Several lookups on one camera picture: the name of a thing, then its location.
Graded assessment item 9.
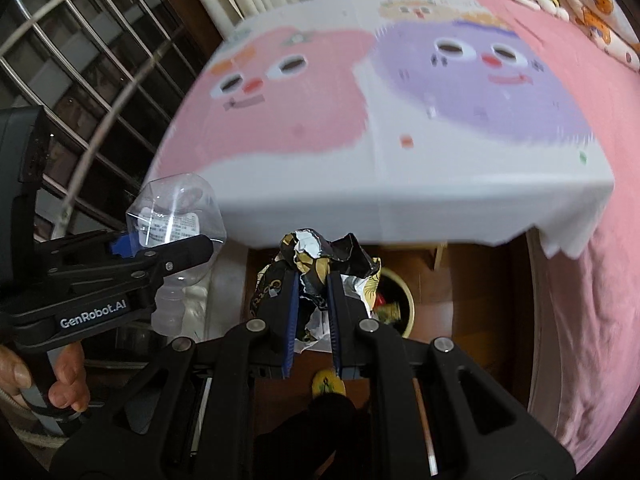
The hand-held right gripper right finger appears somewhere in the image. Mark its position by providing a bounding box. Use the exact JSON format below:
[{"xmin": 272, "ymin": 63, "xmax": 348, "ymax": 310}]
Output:
[{"xmin": 327, "ymin": 272, "xmax": 576, "ymax": 480}]

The person's left hand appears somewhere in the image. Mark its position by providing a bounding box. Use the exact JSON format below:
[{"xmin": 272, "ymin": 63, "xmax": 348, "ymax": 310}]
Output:
[{"xmin": 0, "ymin": 342, "xmax": 91, "ymax": 413}]

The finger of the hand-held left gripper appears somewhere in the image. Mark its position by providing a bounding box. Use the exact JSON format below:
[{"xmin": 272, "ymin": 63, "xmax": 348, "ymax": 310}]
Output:
[
  {"xmin": 32, "ymin": 230, "xmax": 146, "ymax": 266},
  {"xmin": 47, "ymin": 234, "xmax": 213, "ymax": 306}
]

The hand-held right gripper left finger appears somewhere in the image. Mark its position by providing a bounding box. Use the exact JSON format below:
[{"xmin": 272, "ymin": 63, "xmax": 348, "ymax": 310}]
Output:
[{"xmin": 50, "ymin": 270, "xmax": 301, "ymax": 480}]

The black gold wrapper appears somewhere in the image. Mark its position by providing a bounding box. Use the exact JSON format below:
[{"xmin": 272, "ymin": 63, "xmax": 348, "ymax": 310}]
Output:
[{"xmin": 255, "ymin": 227, "xmax": 383, "ymax": 356}]

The rolled bear print quilt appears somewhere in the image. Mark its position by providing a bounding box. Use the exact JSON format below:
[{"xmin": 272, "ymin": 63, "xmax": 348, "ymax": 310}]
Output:
[{"xmin": 560, "ymin": 0, "xmax": 640, "ymax": 72}]

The round blue trash bin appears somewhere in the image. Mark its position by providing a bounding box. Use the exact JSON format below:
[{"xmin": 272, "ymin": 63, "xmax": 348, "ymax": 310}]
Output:
[{"xmin": 370, "ymin": 267, "xmax": 416, "ymax": 341}]

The metal window grille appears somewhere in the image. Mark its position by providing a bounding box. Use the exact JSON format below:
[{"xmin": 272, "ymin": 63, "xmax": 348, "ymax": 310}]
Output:
[{"xmin": 0, "ymin": 0, "xmax": 201, "ymax": 241}]

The pink bed blanket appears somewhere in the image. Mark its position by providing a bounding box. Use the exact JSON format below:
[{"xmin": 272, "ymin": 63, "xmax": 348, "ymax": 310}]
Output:
[{"xmin": 415, "ymin": 0, "xmax": 640, "ymax": 466}]

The yellow slipper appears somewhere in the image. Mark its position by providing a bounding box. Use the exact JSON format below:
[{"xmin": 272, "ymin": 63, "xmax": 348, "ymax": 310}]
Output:
[{"xmin": 310, "ymin": 370, "xmax": 346, "ymax": 396}]

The clear plastic container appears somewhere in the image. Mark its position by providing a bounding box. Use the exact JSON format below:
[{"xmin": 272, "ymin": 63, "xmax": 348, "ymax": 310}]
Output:
[{"xmin": 127, "ymin": 172, "xmax": 228, "ymax": 336}]

